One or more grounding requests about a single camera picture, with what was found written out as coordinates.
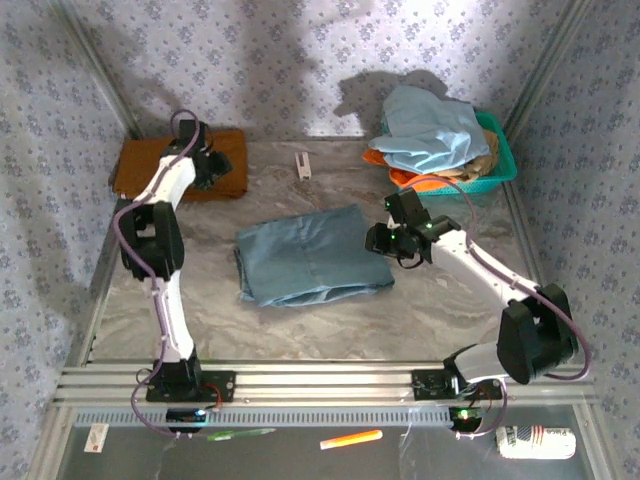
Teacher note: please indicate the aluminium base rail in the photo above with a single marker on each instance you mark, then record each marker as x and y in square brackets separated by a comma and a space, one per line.
[325, 385]

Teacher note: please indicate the orange marker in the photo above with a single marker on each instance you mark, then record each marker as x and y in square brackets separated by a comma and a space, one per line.
[350, 439]

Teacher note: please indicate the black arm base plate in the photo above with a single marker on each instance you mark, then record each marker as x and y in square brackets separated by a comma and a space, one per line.
[220, 385]
[430, 385]

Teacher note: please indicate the small white plastic clip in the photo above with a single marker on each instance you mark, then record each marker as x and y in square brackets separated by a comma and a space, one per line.
[302, 165]

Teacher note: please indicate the orange garment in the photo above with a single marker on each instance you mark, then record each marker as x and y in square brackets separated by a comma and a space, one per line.
[400, 176]

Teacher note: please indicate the white printed can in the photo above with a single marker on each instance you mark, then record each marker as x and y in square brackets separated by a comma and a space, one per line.
[535, 442]

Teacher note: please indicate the white paper tag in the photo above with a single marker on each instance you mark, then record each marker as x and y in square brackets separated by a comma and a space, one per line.
[96, 438]

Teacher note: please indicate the beige garment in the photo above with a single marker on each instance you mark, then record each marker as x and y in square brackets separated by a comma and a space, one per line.
[481, 165]

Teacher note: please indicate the folded brown trousers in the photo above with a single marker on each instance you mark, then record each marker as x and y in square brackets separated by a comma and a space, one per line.
[135, 165]

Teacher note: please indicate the aluminium corner post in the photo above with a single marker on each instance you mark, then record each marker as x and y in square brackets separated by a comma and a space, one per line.
[97, 65]
[547, 65]

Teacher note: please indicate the black controller board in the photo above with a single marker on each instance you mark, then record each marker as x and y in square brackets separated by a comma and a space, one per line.
[465, 416]
[186, 416]

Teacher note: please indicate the green pen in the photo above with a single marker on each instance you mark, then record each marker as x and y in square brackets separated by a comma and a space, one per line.
[240, 434]

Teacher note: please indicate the light blue garment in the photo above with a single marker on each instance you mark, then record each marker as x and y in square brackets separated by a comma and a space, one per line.
[430, 130]

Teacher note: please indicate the light blue denim jeans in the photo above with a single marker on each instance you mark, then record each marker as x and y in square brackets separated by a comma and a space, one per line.
[310, 255]

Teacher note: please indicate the aluminium side frame bar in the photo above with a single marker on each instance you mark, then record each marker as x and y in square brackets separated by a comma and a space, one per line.
[100, 295]
[527, 250]

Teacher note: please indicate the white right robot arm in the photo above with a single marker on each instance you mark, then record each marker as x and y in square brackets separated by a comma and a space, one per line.
[450, 252]

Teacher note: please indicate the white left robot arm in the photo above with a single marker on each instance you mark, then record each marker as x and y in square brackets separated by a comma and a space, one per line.
[170, 310]

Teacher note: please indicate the teal plastic basket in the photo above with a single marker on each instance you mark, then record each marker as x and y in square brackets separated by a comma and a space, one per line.
[502, 150]

